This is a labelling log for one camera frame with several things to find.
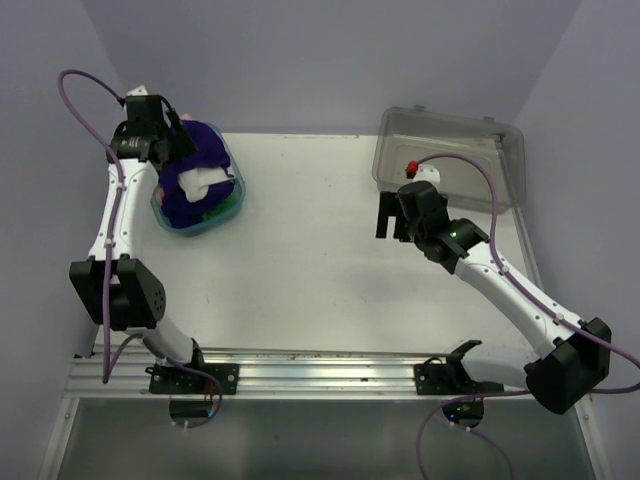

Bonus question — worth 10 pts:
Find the purple towel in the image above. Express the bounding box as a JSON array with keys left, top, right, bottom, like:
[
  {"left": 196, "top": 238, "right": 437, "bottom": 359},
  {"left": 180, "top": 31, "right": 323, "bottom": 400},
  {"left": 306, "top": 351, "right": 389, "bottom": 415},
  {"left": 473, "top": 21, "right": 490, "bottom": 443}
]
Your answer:
[
  {"left": 159, "top": 120, "right": 235, "bottom": 195},
  {"left": 161, "top": 190, "right": 236, "bottom": 229}
]

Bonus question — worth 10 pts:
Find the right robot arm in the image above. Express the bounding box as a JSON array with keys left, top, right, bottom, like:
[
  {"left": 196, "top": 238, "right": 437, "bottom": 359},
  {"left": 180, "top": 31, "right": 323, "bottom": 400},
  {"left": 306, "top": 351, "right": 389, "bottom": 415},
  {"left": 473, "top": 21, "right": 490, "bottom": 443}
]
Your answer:
[{"left": 376, "top": 181, "right": 611, "bottom": 414}]

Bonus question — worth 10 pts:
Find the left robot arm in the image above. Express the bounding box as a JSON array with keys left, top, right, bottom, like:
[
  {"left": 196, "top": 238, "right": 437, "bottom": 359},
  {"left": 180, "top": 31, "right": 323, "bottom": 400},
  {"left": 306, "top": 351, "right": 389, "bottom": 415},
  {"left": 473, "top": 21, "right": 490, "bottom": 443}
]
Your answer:
[{"left": 69, "top": 87, "right": 208, "bottom": 393}]

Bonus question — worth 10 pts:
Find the white towel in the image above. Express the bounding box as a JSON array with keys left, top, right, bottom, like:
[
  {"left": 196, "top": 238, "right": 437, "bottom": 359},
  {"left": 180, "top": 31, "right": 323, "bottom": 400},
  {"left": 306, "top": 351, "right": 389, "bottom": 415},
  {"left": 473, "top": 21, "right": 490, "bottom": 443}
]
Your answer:
[{"left": 178, "top": 167, "right": 235, "bottom": 203}]

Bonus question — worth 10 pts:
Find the green towel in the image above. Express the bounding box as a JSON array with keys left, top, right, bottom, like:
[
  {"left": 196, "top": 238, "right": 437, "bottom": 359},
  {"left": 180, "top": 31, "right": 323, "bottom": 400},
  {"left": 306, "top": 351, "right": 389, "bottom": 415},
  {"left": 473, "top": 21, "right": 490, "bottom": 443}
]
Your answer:
[{"left": 202, "top": 196, "right": 242, "bottom": 221}]

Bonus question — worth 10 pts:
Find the blue plastic bin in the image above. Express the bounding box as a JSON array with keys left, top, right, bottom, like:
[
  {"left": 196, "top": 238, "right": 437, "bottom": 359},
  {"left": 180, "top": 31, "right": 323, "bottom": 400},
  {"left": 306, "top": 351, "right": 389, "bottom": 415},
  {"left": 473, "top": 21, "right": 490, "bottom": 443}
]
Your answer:
[{"left": 150, "top": 119, "right": 246, "bottom": 237}]

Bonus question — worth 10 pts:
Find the grey transparent plastic bin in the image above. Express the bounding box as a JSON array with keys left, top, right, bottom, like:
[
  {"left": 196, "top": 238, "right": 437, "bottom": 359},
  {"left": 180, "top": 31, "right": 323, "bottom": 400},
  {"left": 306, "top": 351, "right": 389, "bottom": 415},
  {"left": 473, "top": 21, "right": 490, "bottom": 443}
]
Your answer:
[{"left": 372, "top": 107, "right": 526, "bottom": 212}]

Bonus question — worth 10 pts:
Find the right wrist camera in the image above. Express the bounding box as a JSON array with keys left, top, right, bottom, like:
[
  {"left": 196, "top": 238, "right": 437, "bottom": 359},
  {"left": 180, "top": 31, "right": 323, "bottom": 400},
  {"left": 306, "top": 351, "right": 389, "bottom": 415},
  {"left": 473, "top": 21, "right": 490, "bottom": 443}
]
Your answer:
[{"left": 405, "top": 161, "right": 441, "bottom": 186}]

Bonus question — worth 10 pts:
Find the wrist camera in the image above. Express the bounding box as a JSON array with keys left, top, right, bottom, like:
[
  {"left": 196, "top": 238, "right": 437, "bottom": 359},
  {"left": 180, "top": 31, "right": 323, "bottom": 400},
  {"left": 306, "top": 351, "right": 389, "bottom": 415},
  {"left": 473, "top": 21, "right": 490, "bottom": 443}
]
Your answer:
[
  {"left": 125, "top": 85, "right": 149, "bottom": 100},
  {"left": 405, "top": 161, "right": 441, "bottom": 186}
]

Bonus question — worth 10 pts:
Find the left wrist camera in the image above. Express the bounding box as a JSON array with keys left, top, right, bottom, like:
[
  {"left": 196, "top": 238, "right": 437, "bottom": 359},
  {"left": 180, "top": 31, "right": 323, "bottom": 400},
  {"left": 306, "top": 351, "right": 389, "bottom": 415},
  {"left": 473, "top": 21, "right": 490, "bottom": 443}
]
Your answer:
[{"left": 125, "top": 85, "right": 149, "bottom": 100}]

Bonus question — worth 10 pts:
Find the aluminium mounting rail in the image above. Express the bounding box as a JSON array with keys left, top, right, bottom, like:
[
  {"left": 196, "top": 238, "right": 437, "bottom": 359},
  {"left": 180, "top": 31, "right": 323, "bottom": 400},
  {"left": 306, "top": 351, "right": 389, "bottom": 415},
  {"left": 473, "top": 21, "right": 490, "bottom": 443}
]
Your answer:
[{"left": 65, "top": 346, "right": 449, "bottom": 400}]

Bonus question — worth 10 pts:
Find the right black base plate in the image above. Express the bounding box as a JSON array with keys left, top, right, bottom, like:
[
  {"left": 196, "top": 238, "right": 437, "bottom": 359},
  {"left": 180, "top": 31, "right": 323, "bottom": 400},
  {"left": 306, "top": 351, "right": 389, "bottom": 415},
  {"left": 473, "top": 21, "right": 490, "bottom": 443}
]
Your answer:
[{"left": 413, "top": 363, "right": 505, "bottom": 396}]

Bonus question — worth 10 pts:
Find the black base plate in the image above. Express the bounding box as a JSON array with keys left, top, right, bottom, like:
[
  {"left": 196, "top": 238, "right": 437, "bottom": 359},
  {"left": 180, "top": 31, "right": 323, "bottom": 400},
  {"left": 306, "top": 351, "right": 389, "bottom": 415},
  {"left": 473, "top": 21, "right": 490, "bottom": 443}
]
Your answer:
[
  {"left": 413, "top": 363, "right": 505, "bottom": 396},
  {"left": 145, "top": 363, "right": 240, "bottom": 395}
]

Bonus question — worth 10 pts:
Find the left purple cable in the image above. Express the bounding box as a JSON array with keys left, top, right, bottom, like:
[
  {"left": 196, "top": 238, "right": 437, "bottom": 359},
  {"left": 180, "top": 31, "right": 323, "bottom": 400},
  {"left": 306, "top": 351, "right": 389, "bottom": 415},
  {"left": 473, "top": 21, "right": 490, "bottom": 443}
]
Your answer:
[{"left": 57, "top": 68, "right": 146, "bottom": 385}]

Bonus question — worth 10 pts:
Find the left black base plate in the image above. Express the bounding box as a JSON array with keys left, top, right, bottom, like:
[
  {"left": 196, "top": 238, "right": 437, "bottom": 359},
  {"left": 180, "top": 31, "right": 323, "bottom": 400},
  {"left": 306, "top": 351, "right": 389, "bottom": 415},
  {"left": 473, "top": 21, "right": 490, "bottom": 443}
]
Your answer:
[{"left": 145, "top": 363, "right": 240, "bottom": 395}]

